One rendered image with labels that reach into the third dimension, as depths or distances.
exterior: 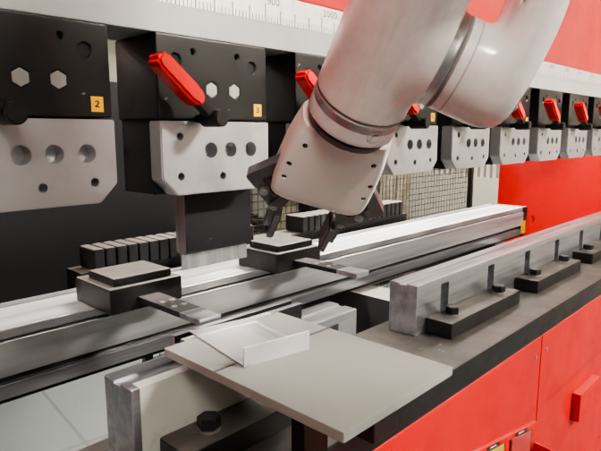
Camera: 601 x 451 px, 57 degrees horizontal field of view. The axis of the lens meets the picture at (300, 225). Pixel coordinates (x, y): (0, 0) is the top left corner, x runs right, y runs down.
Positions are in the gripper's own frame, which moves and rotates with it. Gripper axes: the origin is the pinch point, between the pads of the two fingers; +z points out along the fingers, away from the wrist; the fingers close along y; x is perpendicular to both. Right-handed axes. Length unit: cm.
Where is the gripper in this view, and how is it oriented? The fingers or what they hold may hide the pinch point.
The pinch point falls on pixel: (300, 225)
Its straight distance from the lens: 62.2
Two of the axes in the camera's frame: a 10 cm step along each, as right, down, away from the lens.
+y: -9.5, -2.6, -1.7
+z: -2.9, 6.2, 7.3
